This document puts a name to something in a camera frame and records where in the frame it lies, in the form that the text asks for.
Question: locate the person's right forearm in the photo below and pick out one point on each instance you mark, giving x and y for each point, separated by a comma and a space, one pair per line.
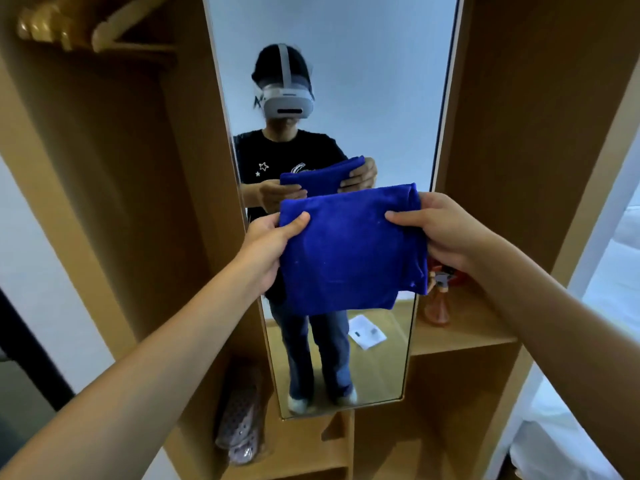
560, 334

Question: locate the person's right hand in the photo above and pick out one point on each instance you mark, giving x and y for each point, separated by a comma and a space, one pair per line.
450, 229

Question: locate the person's left hand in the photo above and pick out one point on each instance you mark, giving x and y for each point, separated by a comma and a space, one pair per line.
265, 249

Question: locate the person's left forearm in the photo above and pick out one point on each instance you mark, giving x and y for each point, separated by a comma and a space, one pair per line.
125, 394

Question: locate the blue cloth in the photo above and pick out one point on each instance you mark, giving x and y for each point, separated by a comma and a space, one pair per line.
350, 254

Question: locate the tall framed mirror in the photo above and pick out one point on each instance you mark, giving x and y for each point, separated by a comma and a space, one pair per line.
380, 69

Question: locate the grey dotted slipper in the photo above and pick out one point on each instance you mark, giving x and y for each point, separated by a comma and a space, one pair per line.
245, 452
240, 414

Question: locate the wooden wardrobe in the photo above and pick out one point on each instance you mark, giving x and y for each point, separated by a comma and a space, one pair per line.
525, 144

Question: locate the orange spray bottle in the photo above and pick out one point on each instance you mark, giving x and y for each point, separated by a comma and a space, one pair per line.
439, 299

